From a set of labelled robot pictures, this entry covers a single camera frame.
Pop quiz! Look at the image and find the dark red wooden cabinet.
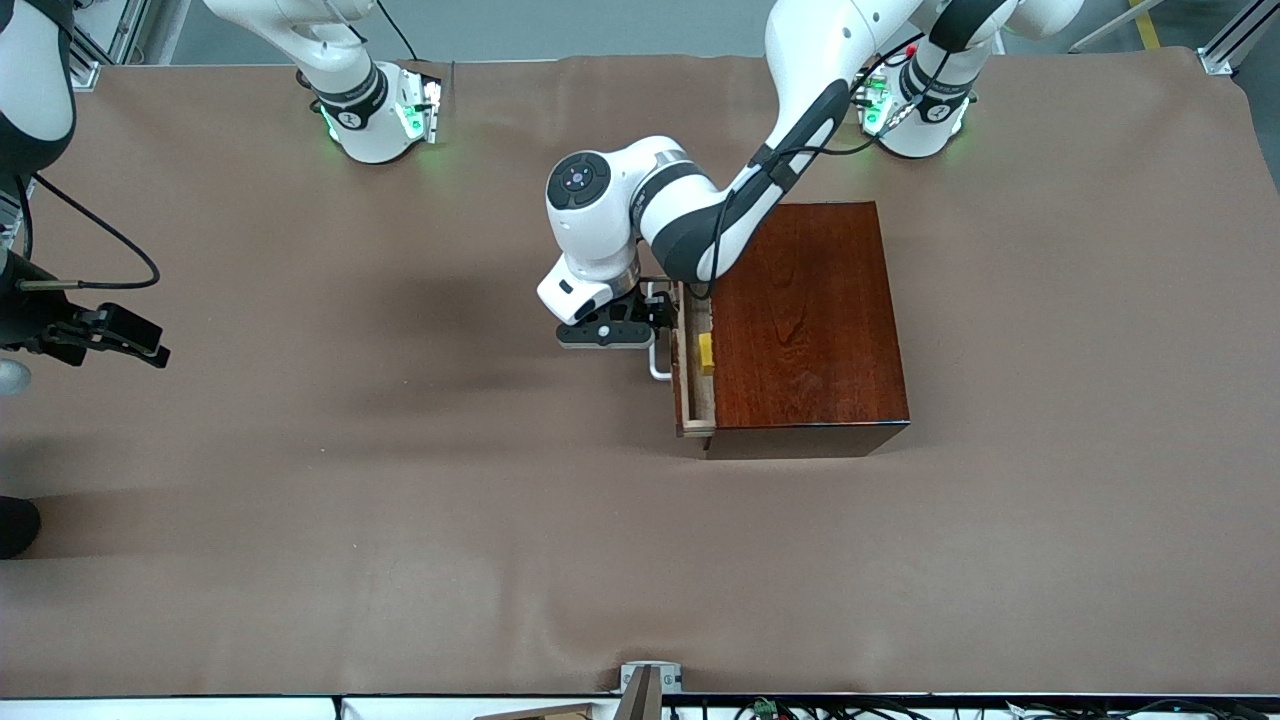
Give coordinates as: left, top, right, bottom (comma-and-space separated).
706, 201, 912, 461

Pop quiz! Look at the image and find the black round object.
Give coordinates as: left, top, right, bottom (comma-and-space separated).
0, 496, 43, 560

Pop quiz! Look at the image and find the brown table cover mat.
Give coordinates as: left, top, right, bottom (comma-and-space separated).
0, 50, 1280, 699

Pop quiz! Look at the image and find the brown wooden board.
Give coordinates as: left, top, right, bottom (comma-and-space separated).
475, 703, 597, 720

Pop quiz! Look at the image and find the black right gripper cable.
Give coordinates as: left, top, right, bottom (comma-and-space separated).
18, 172, 163, 293

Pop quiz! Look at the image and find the aluminium frame profile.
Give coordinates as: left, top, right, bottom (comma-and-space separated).
72, 0, 193, 93
1198, 0, 1280, 77

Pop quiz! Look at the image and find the black right arm base cable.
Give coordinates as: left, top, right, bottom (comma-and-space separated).
372, 0, 421, 63

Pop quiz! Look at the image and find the grey metal bracket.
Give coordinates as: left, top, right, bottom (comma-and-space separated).
619, 660, 684, 695

